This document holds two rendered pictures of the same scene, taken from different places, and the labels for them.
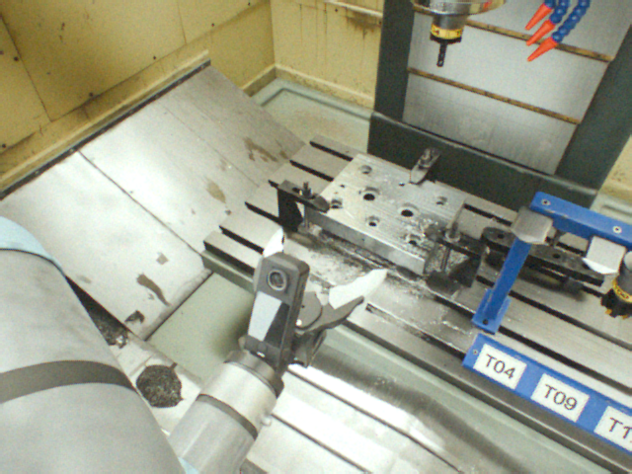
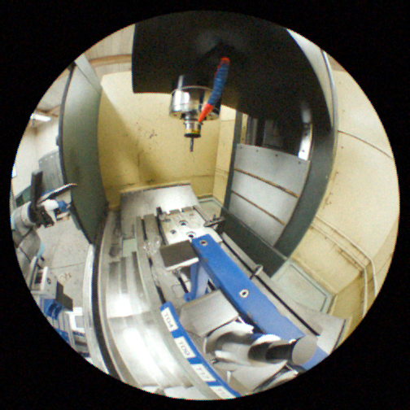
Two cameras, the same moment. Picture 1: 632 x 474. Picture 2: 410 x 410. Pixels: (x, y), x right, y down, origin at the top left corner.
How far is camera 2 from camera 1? 0.73 m
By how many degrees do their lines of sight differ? 27
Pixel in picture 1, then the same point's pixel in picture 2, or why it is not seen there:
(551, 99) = (276, 211)
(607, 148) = (294, 240)
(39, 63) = (141, 167)
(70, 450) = not seen: outside the picture
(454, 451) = (150, 329)
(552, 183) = (272, 250)
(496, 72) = (258, 195)
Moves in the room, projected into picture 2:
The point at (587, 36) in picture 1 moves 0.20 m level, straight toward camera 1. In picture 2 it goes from (289, 184) to (272, 187)
